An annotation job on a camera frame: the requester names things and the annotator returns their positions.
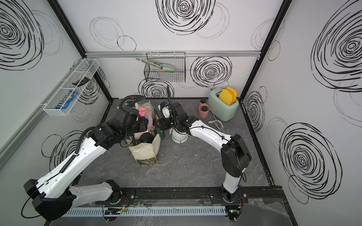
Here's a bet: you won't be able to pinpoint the pink round alarm clock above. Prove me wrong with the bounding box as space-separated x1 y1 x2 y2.
139 107 153 132

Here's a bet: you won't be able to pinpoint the white twin bell clock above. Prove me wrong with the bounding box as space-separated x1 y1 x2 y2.
169 128 189 144

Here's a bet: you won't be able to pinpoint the small black twin bell clock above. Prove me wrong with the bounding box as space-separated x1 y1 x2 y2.
140 133 155 144

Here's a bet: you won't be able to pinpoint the cream canvas tote bag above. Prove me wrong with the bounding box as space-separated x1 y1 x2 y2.
129 101 164 167

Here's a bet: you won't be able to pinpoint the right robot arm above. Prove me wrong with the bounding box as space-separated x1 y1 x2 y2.
156 100 252 203

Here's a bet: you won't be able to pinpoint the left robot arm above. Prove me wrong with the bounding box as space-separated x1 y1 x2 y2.
24 106 153 221

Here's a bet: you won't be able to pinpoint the pink cup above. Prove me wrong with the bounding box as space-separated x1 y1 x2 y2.
199 104 210 119

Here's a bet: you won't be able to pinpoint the green kitchen tongs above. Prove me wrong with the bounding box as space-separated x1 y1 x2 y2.
136 58 176 72

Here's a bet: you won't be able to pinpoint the mint green toaster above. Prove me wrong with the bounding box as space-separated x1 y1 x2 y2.
207 88 239 121

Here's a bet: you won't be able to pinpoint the yellow toast slice front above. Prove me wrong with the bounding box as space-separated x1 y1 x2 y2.
219 89 236 105

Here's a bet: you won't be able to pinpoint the yellow toast slice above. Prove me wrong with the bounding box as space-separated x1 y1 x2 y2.
226 87 238 103
219 89 236 105

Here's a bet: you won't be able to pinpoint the black remote control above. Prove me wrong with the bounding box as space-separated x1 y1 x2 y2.
72 77 90 87

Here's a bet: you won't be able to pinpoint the blue candy packet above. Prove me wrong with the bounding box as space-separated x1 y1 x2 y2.
55 90 78 109

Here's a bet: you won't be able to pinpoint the yellow toast slice back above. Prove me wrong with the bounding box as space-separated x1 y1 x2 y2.
226 87 238 103

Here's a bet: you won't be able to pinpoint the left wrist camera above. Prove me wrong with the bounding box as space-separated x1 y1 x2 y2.
130 102 139 114

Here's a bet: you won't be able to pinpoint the white toaster power cable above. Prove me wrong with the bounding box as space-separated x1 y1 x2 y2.
208 112 224 131

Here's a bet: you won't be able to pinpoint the black wire basket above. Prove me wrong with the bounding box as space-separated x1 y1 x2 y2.
141 51 186 82

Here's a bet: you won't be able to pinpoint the white wire wall shelf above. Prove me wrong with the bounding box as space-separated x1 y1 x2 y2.
43 58 100 116

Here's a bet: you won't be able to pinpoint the white cable duct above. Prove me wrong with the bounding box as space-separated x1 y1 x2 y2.
64 206 227 217

